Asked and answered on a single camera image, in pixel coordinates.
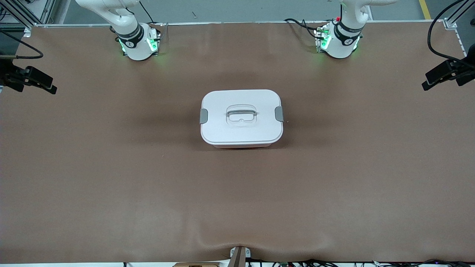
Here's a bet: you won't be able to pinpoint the brown table mat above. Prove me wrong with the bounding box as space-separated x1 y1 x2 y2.
0 20 475 264

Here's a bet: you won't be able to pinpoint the black right arm base cable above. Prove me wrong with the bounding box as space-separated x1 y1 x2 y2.
139 0 166 41

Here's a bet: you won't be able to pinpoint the clear grey lid handle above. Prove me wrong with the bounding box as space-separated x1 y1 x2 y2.
227 105 257 123

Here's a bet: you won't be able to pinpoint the brown post with grey bracket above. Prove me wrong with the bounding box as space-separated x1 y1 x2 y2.
229 245 252 267

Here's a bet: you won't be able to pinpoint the black left arm base cables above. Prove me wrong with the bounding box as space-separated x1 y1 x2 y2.
284 18 327 41

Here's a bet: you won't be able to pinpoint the silver table edge rail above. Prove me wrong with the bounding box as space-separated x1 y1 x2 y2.
455 28 475 80
22 20 457 28

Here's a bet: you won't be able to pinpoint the aluminium frame post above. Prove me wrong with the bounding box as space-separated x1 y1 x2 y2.
443 0 475 30
0 0 56 29

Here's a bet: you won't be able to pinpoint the pale pink storage box base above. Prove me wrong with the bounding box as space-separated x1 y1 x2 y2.
212 143 277 149

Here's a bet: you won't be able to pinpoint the white plastic box lid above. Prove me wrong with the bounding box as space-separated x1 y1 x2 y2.
200 89 284 146

